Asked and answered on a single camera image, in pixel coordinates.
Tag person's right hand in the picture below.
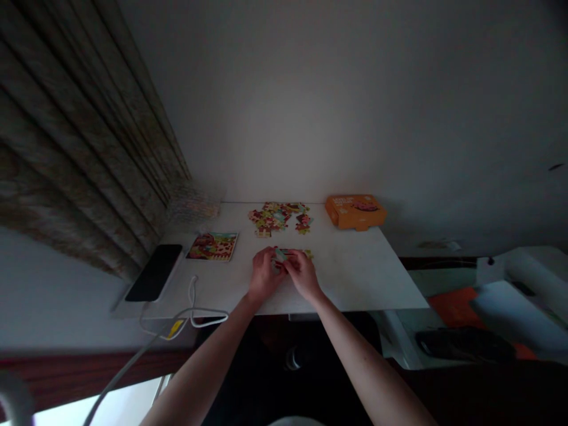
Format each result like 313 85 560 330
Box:
285 251 325 302

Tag person's left hand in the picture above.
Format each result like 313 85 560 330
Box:
248 246 285 299

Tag person's right fingers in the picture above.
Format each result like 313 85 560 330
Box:
285 251 317 279

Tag person's left fingers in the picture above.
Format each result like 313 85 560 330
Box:
253 246 277 267

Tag joined jigsaw puzzle pieces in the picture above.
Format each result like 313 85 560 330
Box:
271 246 315 272

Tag pile of loose puzzle pieces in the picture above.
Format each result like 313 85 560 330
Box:
247 201 315 238

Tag colourful puzzle reference card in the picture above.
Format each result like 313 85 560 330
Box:
184 230 240 263

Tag orange puzzle box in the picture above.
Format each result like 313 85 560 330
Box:
324 194 389 231

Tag clear plastic bag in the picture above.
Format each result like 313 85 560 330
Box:
166 183 222 227

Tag black smartphone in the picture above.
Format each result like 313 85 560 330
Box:
125 243 183 303

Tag white shelf with orange items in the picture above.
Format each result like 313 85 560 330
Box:
377 246 568 372

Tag patterned curtain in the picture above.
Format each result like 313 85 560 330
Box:
0 0 193 281

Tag white cable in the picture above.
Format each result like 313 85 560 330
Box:
75 275 230 426

